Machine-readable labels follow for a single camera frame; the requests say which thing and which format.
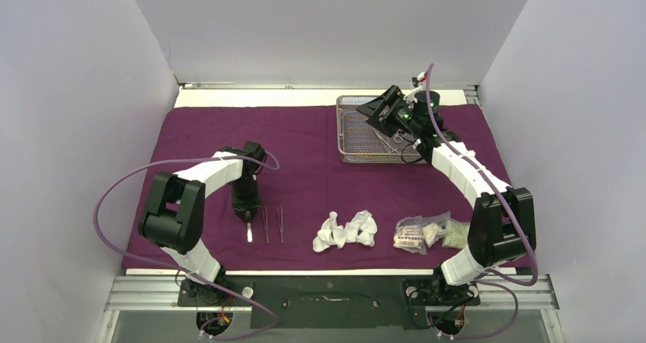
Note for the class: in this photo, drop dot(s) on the aluminium frame rail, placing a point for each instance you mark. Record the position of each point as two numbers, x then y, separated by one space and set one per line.
160 292

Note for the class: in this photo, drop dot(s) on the metal tweezers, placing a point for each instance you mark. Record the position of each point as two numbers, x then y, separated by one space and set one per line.
280 222
265 221

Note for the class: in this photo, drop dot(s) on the metal surgical scissors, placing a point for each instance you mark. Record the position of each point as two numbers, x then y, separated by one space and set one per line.
392 145

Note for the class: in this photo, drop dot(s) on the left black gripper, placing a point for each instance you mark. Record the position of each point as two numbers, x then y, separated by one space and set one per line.
248 205

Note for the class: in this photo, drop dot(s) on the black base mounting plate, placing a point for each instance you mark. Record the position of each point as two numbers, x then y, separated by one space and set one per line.
411 301

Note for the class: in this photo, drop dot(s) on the purple cloth wrap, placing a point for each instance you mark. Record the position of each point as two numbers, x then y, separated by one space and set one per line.
312 181

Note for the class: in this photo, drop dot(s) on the white cotton balls bag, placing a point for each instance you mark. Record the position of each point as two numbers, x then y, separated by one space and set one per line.
330 234

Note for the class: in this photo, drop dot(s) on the white gauze bag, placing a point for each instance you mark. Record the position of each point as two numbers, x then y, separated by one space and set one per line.
434 227

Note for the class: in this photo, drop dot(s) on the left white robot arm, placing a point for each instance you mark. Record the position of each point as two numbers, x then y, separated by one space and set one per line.
174 213

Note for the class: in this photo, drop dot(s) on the pink packet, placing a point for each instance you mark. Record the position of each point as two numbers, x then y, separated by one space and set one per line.
409 235

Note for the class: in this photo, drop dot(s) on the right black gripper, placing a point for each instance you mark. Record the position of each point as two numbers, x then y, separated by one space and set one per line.
375 110

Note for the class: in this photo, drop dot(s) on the green packet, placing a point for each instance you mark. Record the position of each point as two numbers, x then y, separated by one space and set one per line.
455 235

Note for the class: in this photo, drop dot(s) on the wire mesh instrument tray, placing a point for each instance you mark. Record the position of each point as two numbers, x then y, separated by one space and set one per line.
356 141

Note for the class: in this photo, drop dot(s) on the metal spatula tool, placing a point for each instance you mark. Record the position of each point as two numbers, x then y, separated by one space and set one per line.
249 233

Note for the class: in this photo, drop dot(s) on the white gauze piece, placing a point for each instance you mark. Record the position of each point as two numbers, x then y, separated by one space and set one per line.
362 229

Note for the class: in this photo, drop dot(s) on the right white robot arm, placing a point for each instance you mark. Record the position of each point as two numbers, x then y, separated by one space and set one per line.
502 227

